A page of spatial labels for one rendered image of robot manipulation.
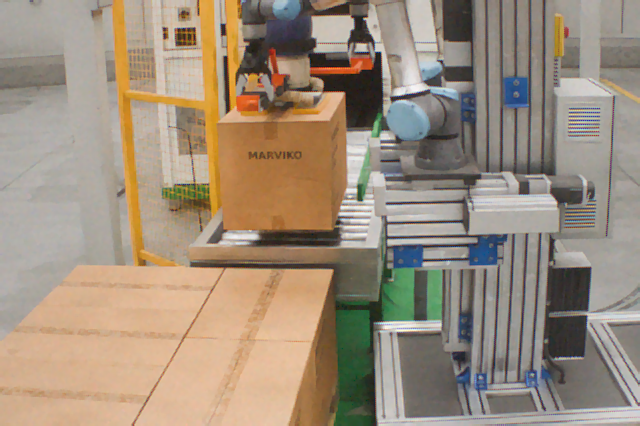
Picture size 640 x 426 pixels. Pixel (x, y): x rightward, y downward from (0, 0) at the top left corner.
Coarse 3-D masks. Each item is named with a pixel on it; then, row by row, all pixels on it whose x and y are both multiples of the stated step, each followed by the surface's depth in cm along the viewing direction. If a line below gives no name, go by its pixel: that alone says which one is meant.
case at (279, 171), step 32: (224, 128) 309; (256, 128) 308; (288, 128) 307; (320, 128) 306; (224, 160) 313; (256, 160) 312; (288, 160) 310; (320, 160) 309; (224, 192) 317; (256, 192) 315; (288, 192) 314; (320, 192) 313; (224, 224) 320; (256, 224) 319; (288, 224) 318; (320, 224) 316
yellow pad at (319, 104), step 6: (312, 90) 338; (324, 96) 340; (330, 96) 346; (300, 102) 329; (318, 102) 326; (324, 102) 330; (294, 108) 319; (300, 108) 318; (306, 108) 317; (312, 108) 317; (318, 108) 317; (294, 114) 317; (300, 114) 317; (306, 114) 316; (312, 114) 316
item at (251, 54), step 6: (246, 48) 267; (252, 48) 267; (258, 48) 267; (246, 54) 265; (252, 54) 265; (258, 54) 266; (246, 60) 263; (252, 60) 263; (246, 66) 261; (252, 66) 261; (246, 72) 263
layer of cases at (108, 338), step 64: (64, 320) 279; (128, 320) 279; (192, 320) 278; (256, 320) 277; (320, 320) 280; (0, 384) 237; (64, 384) 237; (128, 384) 237; (192, 384) 237; (256, 384) 236; (320, 384) 280
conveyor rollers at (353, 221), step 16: (352, 144) 500; (352, 160) 464; (352, 176) 437; (352, 192) 411; (368, 192) 410; (352, 208) 386; (368, 208) 385; (336, 224) 369; (352, 224) 368; (368, 224) 367; (224, 240) 350; (240, 240) 349; (256, 240) 349; (272, 240) 348; (288, 240) 347; (304, 240) 353; (320, 240) 352; (336, 240) 351; (352, 240) 350
